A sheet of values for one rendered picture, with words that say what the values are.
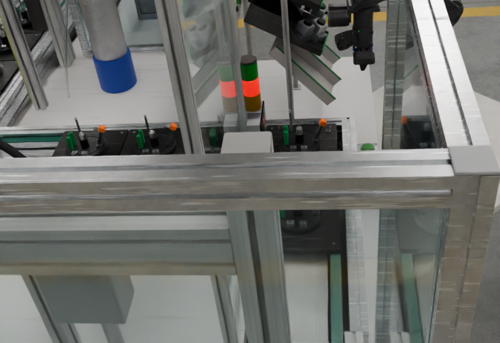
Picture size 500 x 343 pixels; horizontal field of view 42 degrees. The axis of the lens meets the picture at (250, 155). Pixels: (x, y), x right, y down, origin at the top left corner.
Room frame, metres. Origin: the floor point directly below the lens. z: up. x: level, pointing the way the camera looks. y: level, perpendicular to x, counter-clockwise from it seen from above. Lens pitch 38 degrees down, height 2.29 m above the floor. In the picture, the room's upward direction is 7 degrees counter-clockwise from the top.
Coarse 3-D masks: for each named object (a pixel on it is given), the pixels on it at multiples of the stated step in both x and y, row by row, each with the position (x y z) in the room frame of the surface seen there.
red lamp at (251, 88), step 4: (256, 80) 1.49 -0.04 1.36; (244, 84) 1.49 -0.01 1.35; (248, 84) 1.49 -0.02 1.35; (252, 84) 1.49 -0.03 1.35; (256, 84) 1.49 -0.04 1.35; (244, 88) 1.50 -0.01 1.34; (248, 88) 1.49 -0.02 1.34; (252, 88) 1.49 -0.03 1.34; (256, 88) 1.49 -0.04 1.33; (244, 92) 1.50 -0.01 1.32; (248, 92) 1.49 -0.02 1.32; (252, 92) 1.49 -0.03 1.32; (256, 92) 1.49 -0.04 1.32; (248, 96) 1.49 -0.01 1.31; (252, 96) 1.49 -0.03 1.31
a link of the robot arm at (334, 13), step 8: (352, 0) 1.71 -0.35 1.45; (360, 0) 1.66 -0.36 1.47; (368, 0) 1.66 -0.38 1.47; (328, 8) 1.72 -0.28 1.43; (336, 8) 1.70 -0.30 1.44; (344, 8) 1.70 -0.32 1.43; (352, 8) 1.67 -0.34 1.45; (360, 8) 1.66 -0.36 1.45; (328, 16) 1.70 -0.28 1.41; (336, 16) 1.69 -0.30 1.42; (344, 16) 1.68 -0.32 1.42; (328, 24) 1.69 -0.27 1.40; (336, 24) 1.68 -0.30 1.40; (344, 24) 1.68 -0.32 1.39
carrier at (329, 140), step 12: (276, 132) 1.77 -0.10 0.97; (288, 132) 1.73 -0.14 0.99; (300, 132) 1.67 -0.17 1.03; (312, 132) 1.72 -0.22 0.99; (324, 132) 1.73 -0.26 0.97; (276, 144) 1.70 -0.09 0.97; (288, 144) 1.67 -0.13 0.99; (300, 144) 1.66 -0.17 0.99; (312, 144) 1.65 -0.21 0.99; (324, 144) 1.67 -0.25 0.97; (336, 144) 1.66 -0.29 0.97
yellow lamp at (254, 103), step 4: (244, 96) 1.50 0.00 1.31; (256, 96) 1.49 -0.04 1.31; (244, 100) 1.50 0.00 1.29; (248, 100) 1.49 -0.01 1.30; (252, 100) 1.49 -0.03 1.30; (256, 100) 1.49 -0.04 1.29; (260, 100) 1.50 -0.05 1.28; (248, 104) 1.49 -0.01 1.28; (252, 104) 1.49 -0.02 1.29; (256, 104) 1.49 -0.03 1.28; (260, 104) 1.50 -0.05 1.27; (248, 108) 1.49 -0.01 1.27; (252, 108) 1.49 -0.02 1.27; (256, 108) 1.49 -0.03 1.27; (260, 108) 1.50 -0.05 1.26
